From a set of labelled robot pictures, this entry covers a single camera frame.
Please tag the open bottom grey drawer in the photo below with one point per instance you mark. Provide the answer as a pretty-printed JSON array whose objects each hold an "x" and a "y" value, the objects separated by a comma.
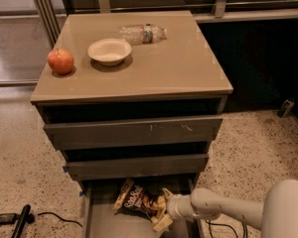
[{"x": 102, "y": 221}]

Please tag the grey drawer cabinet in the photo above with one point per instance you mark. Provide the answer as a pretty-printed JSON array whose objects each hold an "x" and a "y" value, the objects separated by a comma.
[{"x": 178, "y": 77}]

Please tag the small dark floor device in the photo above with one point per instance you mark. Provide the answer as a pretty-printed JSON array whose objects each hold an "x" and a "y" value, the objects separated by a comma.
[{"x": 285, "y": 108}]

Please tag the brown chip bag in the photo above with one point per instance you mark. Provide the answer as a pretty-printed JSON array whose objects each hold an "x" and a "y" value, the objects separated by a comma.
[{"x": 135, "y": 197}]

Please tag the black power adapter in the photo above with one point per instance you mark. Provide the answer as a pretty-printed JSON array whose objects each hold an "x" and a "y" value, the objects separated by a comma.
[{"x": 8, "y": 218}]

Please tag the middle grey drawer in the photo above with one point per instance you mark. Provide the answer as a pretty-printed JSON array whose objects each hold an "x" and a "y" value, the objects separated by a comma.
[{"x": 137, "y": 167}]

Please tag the white paper bowl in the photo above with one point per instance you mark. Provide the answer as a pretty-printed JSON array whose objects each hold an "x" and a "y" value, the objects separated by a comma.
[{"x": 109, "y": 52}]

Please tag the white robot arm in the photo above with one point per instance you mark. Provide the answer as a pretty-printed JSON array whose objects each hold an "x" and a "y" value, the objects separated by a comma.
[{"x": 275, "y": 217}]

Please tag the clear plastic water bottle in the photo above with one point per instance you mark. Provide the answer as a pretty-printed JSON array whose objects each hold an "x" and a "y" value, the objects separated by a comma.
[{"x": 142, "y": 34}]

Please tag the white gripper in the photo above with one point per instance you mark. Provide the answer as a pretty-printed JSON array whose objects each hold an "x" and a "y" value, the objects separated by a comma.
[{"x": 174, "y": 205}]

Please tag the black stick tool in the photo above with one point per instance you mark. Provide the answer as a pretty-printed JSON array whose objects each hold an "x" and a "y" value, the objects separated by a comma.
[{"x": 26, "y": 217}]

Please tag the red apple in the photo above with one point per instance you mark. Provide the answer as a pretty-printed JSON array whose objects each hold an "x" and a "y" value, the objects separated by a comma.
[{"x": 61, "y": 61}]

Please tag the top grey drawer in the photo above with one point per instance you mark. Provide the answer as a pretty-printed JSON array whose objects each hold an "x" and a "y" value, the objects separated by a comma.
[{"x": 139, "y": 132}]

